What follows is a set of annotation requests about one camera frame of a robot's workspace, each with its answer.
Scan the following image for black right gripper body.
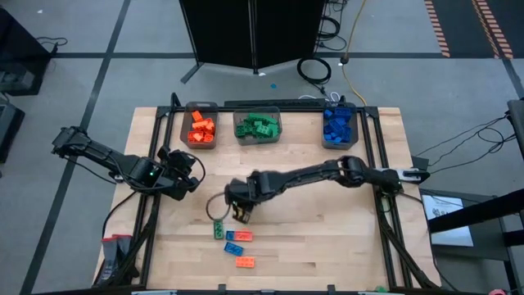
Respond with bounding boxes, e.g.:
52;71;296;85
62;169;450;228
224;170;274;206

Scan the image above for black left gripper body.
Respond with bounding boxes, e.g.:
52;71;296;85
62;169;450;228
157;145;198;202

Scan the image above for clear grey plastic bin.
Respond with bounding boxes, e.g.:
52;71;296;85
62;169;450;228
321;102;362;151
179;101;219;150
232;106;283;147

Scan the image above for grey red-capped clamp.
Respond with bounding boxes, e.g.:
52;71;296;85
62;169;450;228
101;236;119;286
116;234;134;279

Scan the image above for long black flat bar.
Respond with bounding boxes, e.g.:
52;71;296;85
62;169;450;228
224;98;328;109

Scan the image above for black folding partition screen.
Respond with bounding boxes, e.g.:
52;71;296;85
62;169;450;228
178;0;328;86

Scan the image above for dark grey equipment box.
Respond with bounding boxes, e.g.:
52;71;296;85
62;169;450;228
0;93;26;165

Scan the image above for white paper sheet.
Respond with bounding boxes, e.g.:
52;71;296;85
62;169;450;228
421;193;475;247

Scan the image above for black desk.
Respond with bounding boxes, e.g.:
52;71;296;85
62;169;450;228
0;7;53;98

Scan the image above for black metal stand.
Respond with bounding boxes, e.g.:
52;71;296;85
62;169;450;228
425;97;524;295

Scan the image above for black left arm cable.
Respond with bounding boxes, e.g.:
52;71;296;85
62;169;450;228
179;150;207;192

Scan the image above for black base cable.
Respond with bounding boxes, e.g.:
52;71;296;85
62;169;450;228
101;188;142;239

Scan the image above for white cable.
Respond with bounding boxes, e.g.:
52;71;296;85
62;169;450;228
297;91;344;103

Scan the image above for coiled black floor cable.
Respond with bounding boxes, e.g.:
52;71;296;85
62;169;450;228
296;57;333;85

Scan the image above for black floor cable bundle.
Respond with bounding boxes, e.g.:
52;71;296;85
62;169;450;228
315;0;350;52

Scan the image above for thin black floor cable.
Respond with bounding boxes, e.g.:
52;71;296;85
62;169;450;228
35;35;69;55

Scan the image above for yellow floor cable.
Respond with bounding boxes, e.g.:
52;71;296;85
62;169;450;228
341;0;368;107

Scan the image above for thin black floor cables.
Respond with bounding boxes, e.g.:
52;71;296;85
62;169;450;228
413;114;517;175

